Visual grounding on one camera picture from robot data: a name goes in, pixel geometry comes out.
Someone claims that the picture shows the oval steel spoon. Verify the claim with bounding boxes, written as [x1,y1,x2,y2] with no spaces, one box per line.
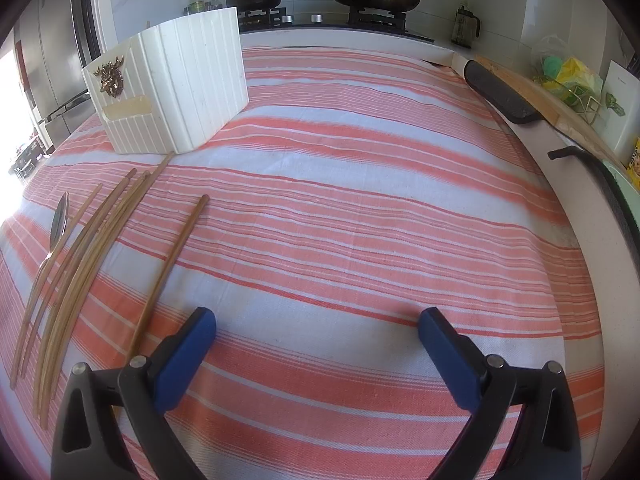
[14,192,68,370]

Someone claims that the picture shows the green cutting board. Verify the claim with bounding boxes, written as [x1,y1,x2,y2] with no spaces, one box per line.
[547,146,640,268]

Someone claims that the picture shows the yellow snack packet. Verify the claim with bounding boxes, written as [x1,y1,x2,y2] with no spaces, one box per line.
[627,139,640,190]

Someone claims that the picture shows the pink striped tablecloth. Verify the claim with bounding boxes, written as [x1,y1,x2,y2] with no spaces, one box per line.
[1,48,604,479]

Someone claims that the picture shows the wooden cutting board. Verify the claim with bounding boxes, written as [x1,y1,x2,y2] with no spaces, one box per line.
[475,55,626,174]

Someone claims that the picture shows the white knife block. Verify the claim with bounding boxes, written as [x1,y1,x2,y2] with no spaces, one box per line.
[600,61,640,165]

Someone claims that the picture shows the yellow green bag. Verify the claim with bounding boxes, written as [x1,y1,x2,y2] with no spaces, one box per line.
[530,35,603,113]

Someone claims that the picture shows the cream utensil holder box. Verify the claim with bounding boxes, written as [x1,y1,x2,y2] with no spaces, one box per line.
[82,8,250,155]

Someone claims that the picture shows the grey refrigerator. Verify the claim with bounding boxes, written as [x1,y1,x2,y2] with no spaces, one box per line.
[14,0,100,150]

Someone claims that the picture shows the dark glass kettle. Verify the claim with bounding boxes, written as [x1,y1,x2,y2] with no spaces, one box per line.
[451,6,482,49]

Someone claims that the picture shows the black gas stove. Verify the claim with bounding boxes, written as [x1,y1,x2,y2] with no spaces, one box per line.
[238,6,435,44]

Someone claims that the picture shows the sauce bottles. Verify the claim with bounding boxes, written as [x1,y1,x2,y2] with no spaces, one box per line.
[183,0,226,15]

